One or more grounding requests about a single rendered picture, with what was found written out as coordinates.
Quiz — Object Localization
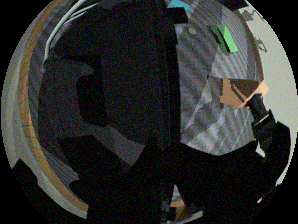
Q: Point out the teal block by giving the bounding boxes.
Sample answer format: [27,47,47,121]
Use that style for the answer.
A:
[168,0,190,12]

